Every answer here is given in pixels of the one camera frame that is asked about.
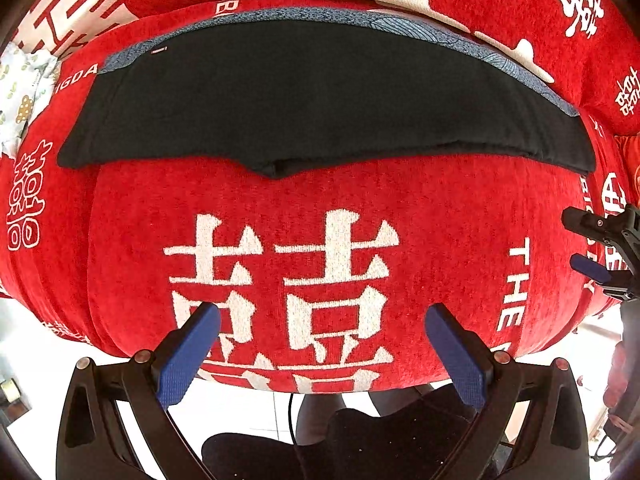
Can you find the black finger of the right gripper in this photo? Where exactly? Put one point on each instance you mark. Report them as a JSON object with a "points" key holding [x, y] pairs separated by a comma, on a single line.
{"points": [[606, 230]]}

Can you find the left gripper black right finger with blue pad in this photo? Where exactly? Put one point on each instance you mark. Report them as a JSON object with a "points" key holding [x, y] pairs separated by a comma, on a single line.
{"points": [[553, 441]]}

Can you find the white patterned cloth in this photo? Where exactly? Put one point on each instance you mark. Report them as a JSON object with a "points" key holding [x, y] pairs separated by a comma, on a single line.
{"points": [[26, 87]]}

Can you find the red bed blanket white characters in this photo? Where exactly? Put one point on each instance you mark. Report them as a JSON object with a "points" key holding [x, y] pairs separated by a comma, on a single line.
{"points": [[322, 277]]}

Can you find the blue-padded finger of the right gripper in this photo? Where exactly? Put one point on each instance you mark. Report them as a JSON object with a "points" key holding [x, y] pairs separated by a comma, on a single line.
{"points": [[615, 279]]}

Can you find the black pants grey patterned waistband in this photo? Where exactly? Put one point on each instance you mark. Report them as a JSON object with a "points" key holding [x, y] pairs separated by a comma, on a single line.
{"points": [[287, 90]]}

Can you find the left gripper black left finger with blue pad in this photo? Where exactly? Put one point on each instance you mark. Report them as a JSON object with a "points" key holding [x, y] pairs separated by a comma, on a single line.
{"points": [[93, 442]]}

